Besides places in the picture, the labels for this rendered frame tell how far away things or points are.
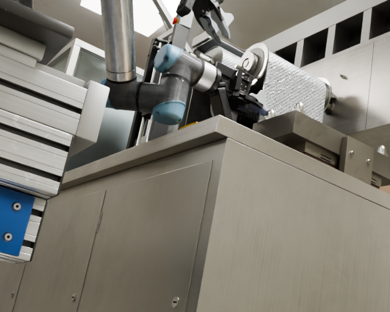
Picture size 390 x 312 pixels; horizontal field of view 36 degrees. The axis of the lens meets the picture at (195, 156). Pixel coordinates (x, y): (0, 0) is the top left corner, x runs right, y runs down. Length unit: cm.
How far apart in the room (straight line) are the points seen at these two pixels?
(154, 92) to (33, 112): 65
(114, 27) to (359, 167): 70
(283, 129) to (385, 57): 53
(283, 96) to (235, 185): 57
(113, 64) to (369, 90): 80
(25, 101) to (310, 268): 75
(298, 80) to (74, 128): 104
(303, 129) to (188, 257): 46
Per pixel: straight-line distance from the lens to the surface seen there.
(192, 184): 128
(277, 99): 172
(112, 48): 145
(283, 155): 133
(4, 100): 85
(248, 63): 176
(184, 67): 150
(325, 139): 153
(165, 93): 147
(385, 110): 180
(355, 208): 148
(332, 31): 214
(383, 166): 168
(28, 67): 88
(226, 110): 157
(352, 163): 155
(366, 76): 191
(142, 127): 195
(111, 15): 142
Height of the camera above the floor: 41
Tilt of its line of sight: 19 degrees up
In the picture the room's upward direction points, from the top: 11 degrees clockwise
